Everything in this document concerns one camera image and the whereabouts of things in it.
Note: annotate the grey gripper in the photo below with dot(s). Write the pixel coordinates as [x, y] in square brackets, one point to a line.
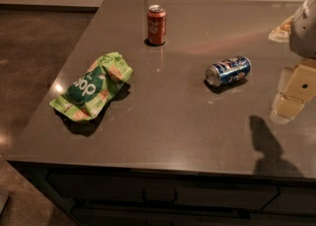
[304, 34]

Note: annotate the dark drawer handle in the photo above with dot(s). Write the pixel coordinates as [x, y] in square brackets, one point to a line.
[159, 195]

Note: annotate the green snack bag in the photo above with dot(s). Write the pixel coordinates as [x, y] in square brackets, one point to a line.
[85, 98]

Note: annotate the dark cabinet drawer front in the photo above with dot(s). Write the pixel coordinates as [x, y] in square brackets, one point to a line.
[190, 193]

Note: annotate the red coca-cola can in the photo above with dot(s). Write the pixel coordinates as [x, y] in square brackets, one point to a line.
[156, 24]

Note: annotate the blue pepsi can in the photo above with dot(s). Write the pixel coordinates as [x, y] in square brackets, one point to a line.
[228, 71]

